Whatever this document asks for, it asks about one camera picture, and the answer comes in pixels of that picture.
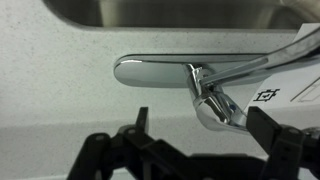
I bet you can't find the chrome tap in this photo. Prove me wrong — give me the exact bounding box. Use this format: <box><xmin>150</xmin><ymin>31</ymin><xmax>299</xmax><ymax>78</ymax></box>
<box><xmin>113</xmin><ymin>24</ymin><xmax>320</xmax><ymax>134</ymax></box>

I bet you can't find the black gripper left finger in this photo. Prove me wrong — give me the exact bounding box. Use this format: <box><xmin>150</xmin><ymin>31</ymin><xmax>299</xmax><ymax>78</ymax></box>
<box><xmin>66</xmin><ymin>106</ymin><xmax>188</xmax><ymax>180</ymax></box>

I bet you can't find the stainless steel sink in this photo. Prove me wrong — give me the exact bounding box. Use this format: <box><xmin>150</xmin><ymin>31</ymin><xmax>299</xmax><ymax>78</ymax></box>
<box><xmin>41</xmin><ymin>0</ymin><xmax>320</xmax><ymax>33</ymax></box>

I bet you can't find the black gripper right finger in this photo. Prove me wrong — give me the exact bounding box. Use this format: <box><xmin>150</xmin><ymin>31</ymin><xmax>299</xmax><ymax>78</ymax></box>
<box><xmin>246</xmin><ymin>105</ymin><xmax>320</xmax><ymax>180</ymax></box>

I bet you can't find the white printed paper sheet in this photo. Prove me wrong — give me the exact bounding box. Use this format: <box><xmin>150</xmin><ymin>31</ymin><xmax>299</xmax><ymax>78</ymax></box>
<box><xmin>244</xmin><ymin>23</ymin><xmax>320</xmax><ymax>113</ymax></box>

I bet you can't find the grey counter backsplash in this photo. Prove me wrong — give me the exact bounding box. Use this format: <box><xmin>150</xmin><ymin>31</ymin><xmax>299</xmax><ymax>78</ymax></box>
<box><xmin>0</xmin><ymin>114</ymin><xmax>320</xmax><ymax>180</ymax></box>

